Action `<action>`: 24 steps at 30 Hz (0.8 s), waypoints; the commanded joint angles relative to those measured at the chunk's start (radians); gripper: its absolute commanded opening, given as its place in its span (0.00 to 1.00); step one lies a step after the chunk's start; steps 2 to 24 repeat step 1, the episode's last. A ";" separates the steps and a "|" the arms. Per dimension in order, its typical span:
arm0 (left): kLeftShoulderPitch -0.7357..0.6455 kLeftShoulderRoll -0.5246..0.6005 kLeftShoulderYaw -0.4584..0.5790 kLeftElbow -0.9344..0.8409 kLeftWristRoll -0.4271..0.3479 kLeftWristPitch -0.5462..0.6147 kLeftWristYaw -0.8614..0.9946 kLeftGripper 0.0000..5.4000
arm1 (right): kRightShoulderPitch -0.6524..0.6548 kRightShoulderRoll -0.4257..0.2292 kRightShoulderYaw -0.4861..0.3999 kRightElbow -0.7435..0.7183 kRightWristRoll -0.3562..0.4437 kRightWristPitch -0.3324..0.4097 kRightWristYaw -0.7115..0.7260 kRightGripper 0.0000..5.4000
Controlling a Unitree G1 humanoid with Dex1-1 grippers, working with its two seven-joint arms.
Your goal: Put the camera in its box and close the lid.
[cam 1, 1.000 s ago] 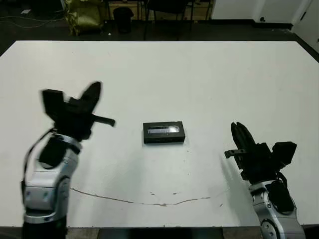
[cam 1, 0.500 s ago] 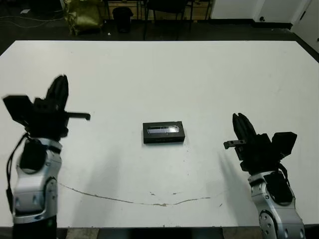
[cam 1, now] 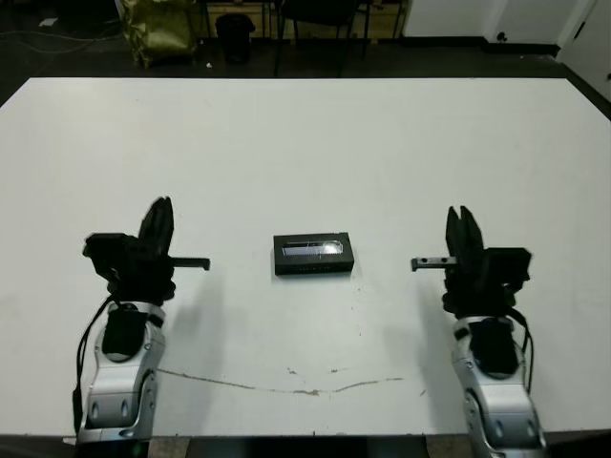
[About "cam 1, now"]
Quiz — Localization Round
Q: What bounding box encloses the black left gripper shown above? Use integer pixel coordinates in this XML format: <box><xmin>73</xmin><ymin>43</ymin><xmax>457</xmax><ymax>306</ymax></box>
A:
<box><xmin>104</xmin><ymin>196</ymin><xmax>213</xmax><ymax>307</ymax></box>

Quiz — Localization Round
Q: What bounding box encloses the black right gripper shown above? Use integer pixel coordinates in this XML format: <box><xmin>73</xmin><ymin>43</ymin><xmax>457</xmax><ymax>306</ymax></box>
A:
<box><xmin>410</xmin><ymin>205</ymin><xmax>519</xmax><ymax>319</ymax></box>

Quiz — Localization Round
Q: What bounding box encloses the black box lid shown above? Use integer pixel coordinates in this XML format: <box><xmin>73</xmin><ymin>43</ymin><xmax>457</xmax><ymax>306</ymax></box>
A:
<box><xmin>272</xmin><ymin>231</ymin><xmax>355</xmax><ymax>278</ymax></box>

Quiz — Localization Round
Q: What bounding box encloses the yellow-green bag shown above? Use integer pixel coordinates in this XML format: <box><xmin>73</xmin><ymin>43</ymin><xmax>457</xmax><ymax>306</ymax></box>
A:
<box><xmin>118</xmin><ymin>0</ymin><xmax>199</xmax><ymax>69</ymax></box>

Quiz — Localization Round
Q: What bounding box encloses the black trash bin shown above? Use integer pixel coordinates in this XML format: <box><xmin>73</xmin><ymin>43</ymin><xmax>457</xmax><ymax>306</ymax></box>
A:
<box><xmin>214</xmin><ymin>12</ymin><xmax>255</xmax><ymax>65</ymax></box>

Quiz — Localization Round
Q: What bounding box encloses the black mesh office chair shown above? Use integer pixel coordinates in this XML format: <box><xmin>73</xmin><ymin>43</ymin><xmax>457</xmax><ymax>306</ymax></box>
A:
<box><xmin>272</xmin><ymin>0</ymin><xmax>369</xmax><ymax>78</ymax></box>

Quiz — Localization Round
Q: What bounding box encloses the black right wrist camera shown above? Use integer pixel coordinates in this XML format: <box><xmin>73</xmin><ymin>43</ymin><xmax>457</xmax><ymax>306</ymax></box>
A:
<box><xmin>481</xmin><ymin>246</ymin><xmax>533</xmax><ymax>290</ymax></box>

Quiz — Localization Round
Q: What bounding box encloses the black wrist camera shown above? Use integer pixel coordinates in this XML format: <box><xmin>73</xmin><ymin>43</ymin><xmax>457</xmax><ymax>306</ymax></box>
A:
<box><xmin>481</xmin><ymin>246</ymin><xmax>533</xmax><ymax>290</ymax></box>
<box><xmin>81</xmin><ymin>232</ymin><xmax>142</xmax><ymax>283</ymax></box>

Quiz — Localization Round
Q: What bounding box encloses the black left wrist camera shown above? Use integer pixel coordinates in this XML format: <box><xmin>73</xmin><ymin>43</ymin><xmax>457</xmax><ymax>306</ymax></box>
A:
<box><xmin>81</xmin><ymin>232</ymin><xmax>142</xmax><ymax>283</ymax></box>

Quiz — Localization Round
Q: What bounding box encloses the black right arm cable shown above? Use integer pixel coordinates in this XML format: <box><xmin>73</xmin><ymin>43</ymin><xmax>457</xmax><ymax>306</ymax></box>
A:
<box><xmin>505</xmin><ymin>304</ymin><xmax>535</xmax><ymax>393</ymax></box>

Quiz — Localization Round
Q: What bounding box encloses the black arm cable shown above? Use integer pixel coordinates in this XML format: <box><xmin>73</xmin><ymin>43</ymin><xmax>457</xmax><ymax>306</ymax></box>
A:
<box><xmin>505</xmin><ymin>304</ymin><xmax>535</xmax><ymax>393</ymax></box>
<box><xmin>71</xmin><ymin>291</ymin><xmax>121</xmax><ymax>431</ymax></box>

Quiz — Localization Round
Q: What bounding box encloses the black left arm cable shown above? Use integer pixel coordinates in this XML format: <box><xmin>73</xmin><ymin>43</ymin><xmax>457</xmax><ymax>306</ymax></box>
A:
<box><xmin>71</xmin><ymin>291</ymin><xmax>121</xmax><ymax>431</ymax></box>

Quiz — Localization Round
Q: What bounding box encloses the white floor cable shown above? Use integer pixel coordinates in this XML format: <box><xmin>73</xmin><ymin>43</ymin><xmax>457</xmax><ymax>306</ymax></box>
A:
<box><xmin>0</xmin><ymin>29</ymin><xmax>125</xmax><ymax>56</ymax></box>

